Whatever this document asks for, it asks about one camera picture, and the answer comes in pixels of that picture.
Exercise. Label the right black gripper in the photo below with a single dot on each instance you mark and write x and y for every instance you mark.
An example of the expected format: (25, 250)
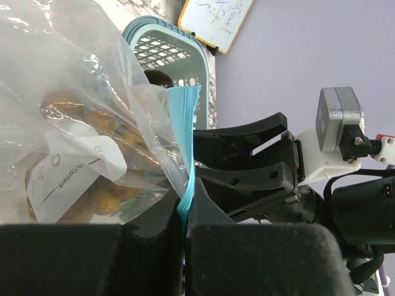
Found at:
(273, 193)

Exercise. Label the clear blue-zipper bag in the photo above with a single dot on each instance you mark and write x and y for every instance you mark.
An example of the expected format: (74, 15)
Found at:
(73, 46)

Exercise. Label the brown longan bunch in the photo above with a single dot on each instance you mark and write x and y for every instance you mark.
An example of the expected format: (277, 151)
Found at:
(82, 170)

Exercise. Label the white board wooden frame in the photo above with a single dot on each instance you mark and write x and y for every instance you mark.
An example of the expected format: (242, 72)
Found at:
(214, 22)

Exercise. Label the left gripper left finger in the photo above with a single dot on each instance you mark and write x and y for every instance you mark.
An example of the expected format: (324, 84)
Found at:
(142, 257)

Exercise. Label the light blue plastic basket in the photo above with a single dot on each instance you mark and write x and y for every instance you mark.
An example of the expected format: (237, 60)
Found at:
(159, 45)

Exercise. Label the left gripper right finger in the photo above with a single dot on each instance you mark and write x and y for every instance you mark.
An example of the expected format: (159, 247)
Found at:
(227, 258)

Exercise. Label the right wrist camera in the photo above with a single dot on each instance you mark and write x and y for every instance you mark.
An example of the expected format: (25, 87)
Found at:
(339, 120)

